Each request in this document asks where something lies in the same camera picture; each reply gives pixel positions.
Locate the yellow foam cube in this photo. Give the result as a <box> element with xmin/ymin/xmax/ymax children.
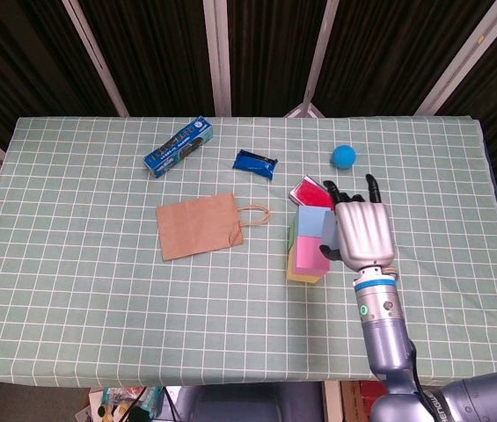
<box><xmin>286</xmin><ymin>258</ymin><xmax>327</xmax><ymax>286</ymax></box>

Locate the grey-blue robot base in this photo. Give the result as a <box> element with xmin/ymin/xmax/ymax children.
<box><xmin>176</xmin><ymin>381</ymin><xmax>325</xmax><ymax>422</ymax></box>

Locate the light blue foam cube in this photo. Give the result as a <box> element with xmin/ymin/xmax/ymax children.
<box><xmin>320</xmin><ymin>209</ymin><xmax>340</xmax><ymax>248</ymax></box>
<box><xmin>296</xmin><ymin>205</ymin><xmax>335</xmax><ymax>238</ymax></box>

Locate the blue snack packet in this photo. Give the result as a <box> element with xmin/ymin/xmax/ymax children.
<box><xmin>231</xmin><ymin>149</ymin><xmax>280</xmax><ymax>181</ymax></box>

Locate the colourful printed package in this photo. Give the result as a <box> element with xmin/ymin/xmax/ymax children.
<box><xmin>98</xmin><ymin>386</ymin><xmax>164</xmax><ymax>422</ymax></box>

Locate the pink foam cube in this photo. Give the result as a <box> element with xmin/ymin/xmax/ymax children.
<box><xmin>290</xmin><ymin>236</ymin><xmax>332</xmax><ymax>273</ymax></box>

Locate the brown paper bag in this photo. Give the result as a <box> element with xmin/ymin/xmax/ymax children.
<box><xmin>155</xmin><ymin>192</ymin><xmax>272</xmax><ymax>262</ymax></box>

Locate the green foam cube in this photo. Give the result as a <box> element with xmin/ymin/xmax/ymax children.
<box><xmin>289</xmin><ymin>215</ymin><xmax>300</xmax><ymax>255</ymax></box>

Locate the green checked tablecloth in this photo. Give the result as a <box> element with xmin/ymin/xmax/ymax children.
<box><xmin>0</xmin><ymin>115</ymin><xmax>497</xmax><ymax>390</ymax></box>

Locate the white table leg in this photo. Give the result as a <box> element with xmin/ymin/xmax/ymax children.
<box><xmin>321</xmin><ymin>380</ymin><xmax>345</xmax><ymax>422</ymax></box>

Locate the blue ball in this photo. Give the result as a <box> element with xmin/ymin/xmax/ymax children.
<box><xmin>330</xmin><ymin>143</ymin><xmax>358</xmax><ymax>171</ymax></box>

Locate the brown cardboard box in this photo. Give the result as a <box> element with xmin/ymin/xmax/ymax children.
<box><xmin>340</xmin><ymin>380</ymin><xmax>366</xmax><ymax>422</ymax></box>

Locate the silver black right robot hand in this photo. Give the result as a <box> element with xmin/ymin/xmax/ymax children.
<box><xmin>320</xmin><ymin>174</ymin><xmax>398</xmax><ymax>272</ymax></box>

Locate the red box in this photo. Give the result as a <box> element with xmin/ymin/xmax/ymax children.
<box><xmin>360</xmin><ymin>380</ymin><xmax>392</xmax><ymax>401</ymax></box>

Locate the red rectangular tin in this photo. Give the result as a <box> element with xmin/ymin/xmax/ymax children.
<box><xmin>289</xmin><ymin>174</ymin><xmax>336</xmax><ymax>207</ymax></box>

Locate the blue cookie box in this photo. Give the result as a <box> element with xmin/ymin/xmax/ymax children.
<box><xmin>143</xmin><ymin>115</ymin><xmax>214</xmax><ymax>179</ymax></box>

